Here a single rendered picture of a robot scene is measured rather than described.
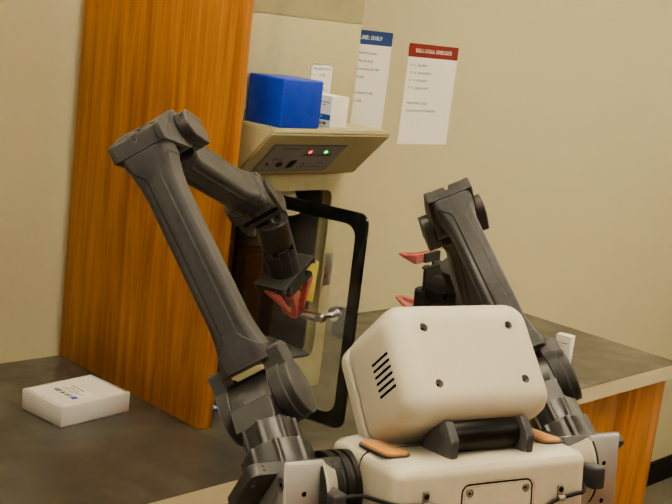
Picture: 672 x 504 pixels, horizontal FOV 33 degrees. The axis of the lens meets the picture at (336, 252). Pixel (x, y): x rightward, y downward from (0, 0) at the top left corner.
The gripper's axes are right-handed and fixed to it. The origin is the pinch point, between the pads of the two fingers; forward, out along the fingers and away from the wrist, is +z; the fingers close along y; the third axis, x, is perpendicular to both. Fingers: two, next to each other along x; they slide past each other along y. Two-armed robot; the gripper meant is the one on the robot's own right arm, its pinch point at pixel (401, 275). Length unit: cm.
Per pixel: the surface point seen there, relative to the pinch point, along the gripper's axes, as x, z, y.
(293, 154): 27.3, 6.0, 28.5
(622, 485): -73, -19, -69
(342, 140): 17.4, 2.8, 30.7
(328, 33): 12, 14, 49
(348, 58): 5.9, 13.6, 44.1
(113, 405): 61, 16, -18
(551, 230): -135, 52, -28
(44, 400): 73, 20, -15
